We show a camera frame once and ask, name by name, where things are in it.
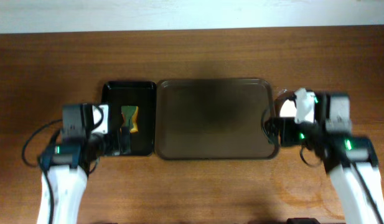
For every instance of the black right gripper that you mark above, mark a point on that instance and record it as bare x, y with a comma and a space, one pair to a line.
279, 132

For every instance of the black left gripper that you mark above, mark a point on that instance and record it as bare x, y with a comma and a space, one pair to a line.
117, 142

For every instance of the green and yellow sponge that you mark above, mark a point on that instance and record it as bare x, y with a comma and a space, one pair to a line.
130, 117

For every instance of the pink-rimmed plate with sauce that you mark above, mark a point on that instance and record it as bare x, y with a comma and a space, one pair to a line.
287, 106

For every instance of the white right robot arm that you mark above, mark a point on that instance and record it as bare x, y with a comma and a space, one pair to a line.
350, 161

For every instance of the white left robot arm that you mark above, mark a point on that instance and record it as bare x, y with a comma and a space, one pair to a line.
65, 169

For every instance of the black water tray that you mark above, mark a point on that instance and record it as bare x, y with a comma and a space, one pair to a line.
142, 94

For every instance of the brown serving tray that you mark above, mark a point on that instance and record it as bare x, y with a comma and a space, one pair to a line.
213, 119

